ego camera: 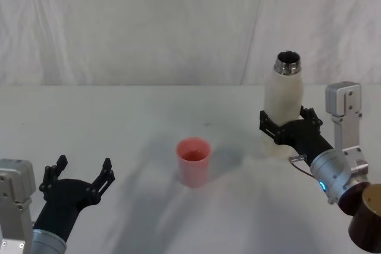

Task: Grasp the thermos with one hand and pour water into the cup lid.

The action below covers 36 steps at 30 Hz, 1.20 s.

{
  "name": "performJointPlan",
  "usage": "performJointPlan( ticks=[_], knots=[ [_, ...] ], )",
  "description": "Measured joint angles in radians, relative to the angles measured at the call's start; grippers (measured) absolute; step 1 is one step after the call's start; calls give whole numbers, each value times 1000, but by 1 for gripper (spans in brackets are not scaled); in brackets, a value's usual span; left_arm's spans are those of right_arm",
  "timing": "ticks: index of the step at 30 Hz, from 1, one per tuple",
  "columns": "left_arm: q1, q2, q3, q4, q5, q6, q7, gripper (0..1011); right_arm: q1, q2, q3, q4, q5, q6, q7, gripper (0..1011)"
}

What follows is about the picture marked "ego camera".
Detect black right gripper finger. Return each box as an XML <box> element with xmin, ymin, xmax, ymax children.
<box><xmin>299</xmin><ymin>104</ymin><xmax>324</xmax><ymax>133</ymax></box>
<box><xmin>258</xmin><ymin>109</ymin><xmax>284</xmax><ymax>144</ymax></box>

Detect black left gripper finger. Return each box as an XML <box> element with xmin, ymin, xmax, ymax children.
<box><xmin>39</xmin><ymin>155</ymin><xmax>68</xmax><ymax>192</ymax></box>
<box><xmin>88</xmin><ymin>158</ymin><xmax>116</xmax><ymax>205</ymax></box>

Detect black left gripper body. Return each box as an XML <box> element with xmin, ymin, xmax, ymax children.
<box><xmin>33</xmin><ymin>178</ymin><xmax>99</xmax><ymax>242</ymax></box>

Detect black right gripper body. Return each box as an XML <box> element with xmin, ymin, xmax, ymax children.
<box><xmin>275</xmin><ymin>118</ymin><xmax>335</xmax><ymax>166</ymax></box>

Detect cream vacuum bottle steel neck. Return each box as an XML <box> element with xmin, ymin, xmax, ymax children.
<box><xmin>259</xmin><ymin>50</ymin><xmax>305</xmax><ymax>163</ymax></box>

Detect white tablecloth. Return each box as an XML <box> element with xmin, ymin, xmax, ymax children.
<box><xmin>0</xmin><ymin>83</ymin><xmax>381</xmax><ymax>254</ymax></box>

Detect pink plastic cup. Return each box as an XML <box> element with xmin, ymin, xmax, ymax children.
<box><xmin>175</xmin><ymin>137</ymin><xmax>213</xmax><ymax>189</ymax></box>

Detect white curtain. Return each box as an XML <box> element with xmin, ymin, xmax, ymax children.
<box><xmin>0</xmin><ymin>0</ymin><xmax>381</xmax><ymax>87</ymax></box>

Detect thin dark cable silver plug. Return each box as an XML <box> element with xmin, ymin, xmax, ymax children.
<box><xmin>288</xmin><ymin>153</ymin><xmax>317</xmax><ymax>178</ymax></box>

